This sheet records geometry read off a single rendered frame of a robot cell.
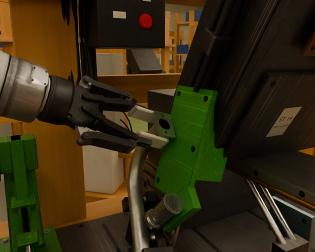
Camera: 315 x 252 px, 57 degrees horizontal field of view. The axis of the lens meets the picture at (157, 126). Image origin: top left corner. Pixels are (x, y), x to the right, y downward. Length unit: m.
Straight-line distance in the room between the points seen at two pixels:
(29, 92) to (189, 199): 0.30
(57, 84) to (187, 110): 0.23
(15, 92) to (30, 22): 0.35
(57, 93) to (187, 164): 0.24
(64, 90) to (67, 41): 0.33
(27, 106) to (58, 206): 0.46
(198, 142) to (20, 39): 0.48
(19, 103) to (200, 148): 0.29
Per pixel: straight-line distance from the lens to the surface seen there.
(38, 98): 0.44
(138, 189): 0.61
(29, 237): 0.64
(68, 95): 0.46
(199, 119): 0.50
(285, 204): 0.66
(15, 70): 0.44
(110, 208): 0.93
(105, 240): 0.76
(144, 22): 0.72
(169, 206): 0.50
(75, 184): 0.84
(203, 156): 0.52
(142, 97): 0.94
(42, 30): 0.77
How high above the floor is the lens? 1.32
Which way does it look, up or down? 13 degrees down
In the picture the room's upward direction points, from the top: straight up
